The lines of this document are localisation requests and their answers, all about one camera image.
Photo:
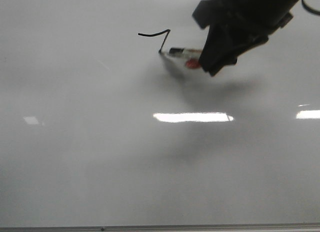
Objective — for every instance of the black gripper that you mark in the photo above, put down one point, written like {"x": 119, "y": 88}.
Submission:
{"x": 260, "y": 17}

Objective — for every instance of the black whiteboard marker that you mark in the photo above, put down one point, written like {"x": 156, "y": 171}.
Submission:
{"x": 184, "y": 53}

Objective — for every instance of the white whiteboard with aluminium frame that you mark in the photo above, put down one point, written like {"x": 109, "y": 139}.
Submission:
{"x": 98, "y": 129}

